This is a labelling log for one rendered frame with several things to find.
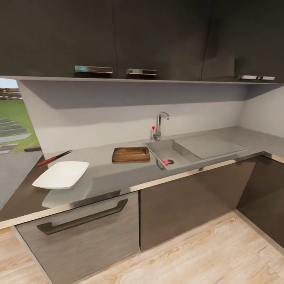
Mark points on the dishwasher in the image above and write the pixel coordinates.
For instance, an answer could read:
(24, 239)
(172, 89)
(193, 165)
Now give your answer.
(79, 242)

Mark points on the fixed window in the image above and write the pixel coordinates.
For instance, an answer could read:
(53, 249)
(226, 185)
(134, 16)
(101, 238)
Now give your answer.
(19, 146)

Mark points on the drop in sink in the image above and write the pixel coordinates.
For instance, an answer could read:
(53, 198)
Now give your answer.
(188, 150)

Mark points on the cutting board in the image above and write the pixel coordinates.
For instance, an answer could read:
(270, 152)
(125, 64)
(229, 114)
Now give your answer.
(131, 154)

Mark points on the bowl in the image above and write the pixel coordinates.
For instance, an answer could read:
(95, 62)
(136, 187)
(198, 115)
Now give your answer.
(62, 175)

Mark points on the vidalia onion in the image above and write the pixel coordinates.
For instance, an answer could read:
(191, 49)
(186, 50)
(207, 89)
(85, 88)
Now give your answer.
(165, 161)

